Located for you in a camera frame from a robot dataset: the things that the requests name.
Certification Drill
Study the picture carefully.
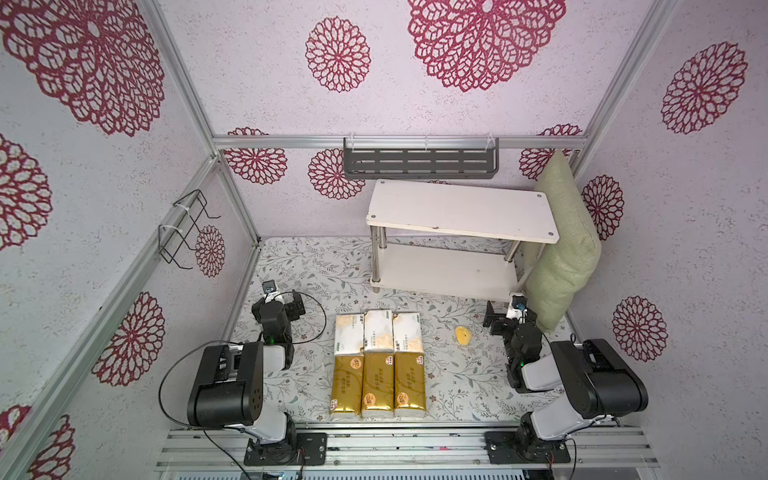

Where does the white tissue pack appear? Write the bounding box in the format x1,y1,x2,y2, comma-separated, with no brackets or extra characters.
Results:
364,309,395,352
393,312,424,353
334,313,365,356

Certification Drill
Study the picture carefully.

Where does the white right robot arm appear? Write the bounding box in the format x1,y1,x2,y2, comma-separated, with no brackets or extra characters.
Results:
483,295,649,460

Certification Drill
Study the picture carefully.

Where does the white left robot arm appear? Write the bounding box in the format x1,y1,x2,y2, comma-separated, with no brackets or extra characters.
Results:
186,290,306,450

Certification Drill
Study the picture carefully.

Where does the gold tissue pack left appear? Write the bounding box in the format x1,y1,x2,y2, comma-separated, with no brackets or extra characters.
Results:
330,354,364,420

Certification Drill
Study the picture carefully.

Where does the gold tissue pack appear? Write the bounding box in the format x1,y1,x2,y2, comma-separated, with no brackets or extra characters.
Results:
361,352,395,418
394,352,427,418
330,354,364,420

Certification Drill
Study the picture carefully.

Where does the gold tissue pack right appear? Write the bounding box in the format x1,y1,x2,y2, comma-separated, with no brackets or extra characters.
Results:
394,352,427,418

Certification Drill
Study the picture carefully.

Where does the white two-tier shelf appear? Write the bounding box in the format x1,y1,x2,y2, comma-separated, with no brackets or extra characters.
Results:
366,179,560,301

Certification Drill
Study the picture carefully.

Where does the gold tissue pack middle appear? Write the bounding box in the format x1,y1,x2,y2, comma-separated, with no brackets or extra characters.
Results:
361,352,395,418

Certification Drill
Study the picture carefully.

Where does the small yellow object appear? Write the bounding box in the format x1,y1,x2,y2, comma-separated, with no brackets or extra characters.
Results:
455,326,472,346

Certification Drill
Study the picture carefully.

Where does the floral table mat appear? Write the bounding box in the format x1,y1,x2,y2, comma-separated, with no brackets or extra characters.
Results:
233,237,563,422

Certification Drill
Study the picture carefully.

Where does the green pillow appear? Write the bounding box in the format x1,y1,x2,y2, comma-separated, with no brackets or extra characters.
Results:
523,151,602,333

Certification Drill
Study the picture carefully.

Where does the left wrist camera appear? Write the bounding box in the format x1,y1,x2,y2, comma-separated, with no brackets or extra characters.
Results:
262,280,284,303

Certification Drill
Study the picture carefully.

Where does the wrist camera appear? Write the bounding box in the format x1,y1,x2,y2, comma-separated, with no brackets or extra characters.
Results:
506,293,527,320
262,280,284,303

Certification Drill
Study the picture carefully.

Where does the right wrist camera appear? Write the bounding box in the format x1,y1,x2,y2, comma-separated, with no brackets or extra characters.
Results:
506,293,527,320

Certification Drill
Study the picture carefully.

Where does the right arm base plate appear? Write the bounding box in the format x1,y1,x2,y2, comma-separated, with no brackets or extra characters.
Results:
484,430,571,465

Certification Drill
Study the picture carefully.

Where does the black wire wall rack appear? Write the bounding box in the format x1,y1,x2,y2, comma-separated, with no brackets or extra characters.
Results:
156,189,221,270

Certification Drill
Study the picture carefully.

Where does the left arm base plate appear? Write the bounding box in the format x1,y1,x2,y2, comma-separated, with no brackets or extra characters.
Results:
244,433,328,467

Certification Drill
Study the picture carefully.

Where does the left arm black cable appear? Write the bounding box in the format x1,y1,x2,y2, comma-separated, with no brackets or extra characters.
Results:
157,290,328,480

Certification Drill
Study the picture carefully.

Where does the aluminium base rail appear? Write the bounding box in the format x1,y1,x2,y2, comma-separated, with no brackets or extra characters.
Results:
154,424,659,473

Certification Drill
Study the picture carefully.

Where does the grey wall-mounted metal rack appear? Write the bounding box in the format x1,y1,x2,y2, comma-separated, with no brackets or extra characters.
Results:
342,138,500,180

